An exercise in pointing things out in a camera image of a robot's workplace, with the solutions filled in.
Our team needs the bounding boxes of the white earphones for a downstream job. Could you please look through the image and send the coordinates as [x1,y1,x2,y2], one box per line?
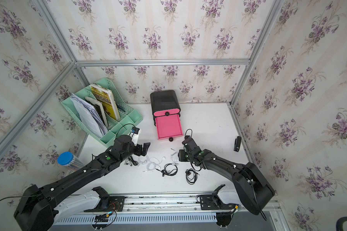
[145,157,166,172]
[138,156,149,165]
[171,148,180,166]

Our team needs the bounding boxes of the black earphones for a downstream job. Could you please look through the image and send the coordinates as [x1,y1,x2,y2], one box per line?
[185,168,199,185]
[125,157,139,166]
[158,163,178,177]

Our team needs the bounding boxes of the pink drawer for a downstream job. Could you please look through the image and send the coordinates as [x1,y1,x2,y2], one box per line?
[153,108,180,117]
[155,114,184,140]

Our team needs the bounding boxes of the pink top drawer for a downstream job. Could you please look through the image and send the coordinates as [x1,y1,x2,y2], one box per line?
[153,108,180,117]

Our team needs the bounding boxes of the black pink drawer cabinet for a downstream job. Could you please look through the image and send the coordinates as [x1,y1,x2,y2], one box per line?
[150,90,181,125]

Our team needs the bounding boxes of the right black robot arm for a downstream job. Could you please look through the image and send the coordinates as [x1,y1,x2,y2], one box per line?
[178,136,275,215]

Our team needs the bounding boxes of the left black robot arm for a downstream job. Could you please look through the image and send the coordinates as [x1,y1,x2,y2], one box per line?
[13,135,150,231]

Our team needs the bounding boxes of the black stapler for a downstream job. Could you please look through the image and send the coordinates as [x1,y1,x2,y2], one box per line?
[233,136,242,152]

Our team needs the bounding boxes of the green plastic file organizer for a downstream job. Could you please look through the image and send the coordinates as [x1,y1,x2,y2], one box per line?
[61,78,143,147]

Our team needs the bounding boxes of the white paper stack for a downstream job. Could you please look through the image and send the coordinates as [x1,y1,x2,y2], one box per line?
[70,94,108,138]

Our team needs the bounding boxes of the yellow book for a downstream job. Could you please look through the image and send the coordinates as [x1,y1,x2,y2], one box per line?
[90,83,120,121]

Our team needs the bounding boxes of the blue lid plastic jar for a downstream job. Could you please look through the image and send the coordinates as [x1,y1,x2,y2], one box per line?
[57,152,85,172]

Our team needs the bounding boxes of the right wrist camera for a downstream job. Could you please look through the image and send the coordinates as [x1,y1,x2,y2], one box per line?
[184,135,191,142]

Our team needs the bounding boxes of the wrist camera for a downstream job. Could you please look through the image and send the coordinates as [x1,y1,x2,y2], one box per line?
[129,127,140,146]
[184,135,191,142]

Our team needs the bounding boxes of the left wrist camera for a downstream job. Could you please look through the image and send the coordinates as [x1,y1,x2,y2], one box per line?
[129,127,140,146]

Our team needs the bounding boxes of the aluminium front rail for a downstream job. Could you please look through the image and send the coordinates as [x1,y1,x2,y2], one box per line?
[63,192,281,215]

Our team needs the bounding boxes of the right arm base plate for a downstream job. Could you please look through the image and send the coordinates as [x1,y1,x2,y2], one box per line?
[197,194,237,210]

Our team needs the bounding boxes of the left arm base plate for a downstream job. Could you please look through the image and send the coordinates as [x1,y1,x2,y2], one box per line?
[100,196,126,212]

